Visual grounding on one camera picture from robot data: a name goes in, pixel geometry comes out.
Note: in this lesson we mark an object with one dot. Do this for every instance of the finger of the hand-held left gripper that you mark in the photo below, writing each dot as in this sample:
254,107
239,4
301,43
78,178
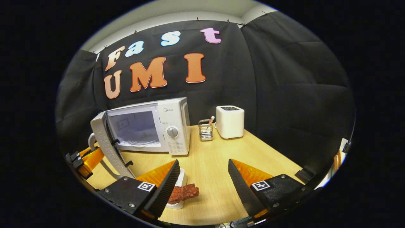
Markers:
84,151
93,160

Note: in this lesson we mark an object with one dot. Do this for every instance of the small white dish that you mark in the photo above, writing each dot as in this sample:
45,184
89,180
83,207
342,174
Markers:
181,181

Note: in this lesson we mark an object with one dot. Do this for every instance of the red meat strip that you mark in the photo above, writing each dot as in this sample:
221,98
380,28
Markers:
186,192

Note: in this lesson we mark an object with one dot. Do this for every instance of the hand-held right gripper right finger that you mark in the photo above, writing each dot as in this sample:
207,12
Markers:
242,190

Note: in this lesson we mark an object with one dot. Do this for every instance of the glass turntable plate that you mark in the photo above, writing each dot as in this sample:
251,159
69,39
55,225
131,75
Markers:
140,141

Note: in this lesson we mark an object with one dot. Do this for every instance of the white toaster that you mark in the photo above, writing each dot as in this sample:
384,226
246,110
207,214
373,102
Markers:
229,123

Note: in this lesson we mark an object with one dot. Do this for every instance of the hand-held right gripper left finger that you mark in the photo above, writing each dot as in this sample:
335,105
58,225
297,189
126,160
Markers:
166,190

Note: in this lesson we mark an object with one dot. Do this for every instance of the white microwave oven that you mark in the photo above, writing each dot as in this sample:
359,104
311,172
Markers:
175,114

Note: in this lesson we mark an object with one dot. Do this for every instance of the metal mesh holder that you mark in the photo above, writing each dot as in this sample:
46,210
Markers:
205,133

